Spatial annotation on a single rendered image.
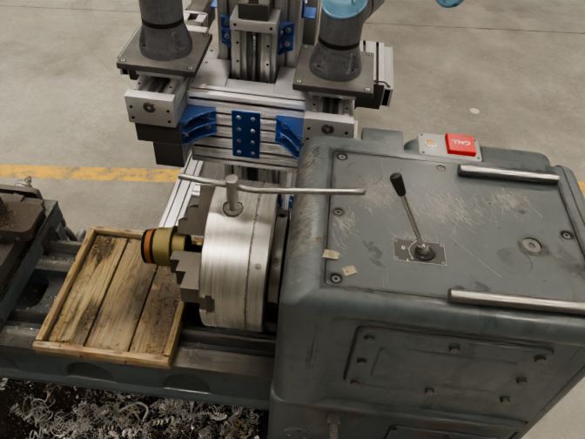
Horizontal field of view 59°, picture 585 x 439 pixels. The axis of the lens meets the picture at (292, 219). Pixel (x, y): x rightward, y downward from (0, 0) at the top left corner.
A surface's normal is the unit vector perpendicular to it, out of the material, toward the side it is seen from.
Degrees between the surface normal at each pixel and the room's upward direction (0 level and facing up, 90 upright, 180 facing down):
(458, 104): 0
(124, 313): 0
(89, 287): 0
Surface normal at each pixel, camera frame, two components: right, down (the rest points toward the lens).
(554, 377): -0.10, 0.72
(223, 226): 0.03, -0.38
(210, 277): -0.05, 0.23
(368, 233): 0.06, -0.68
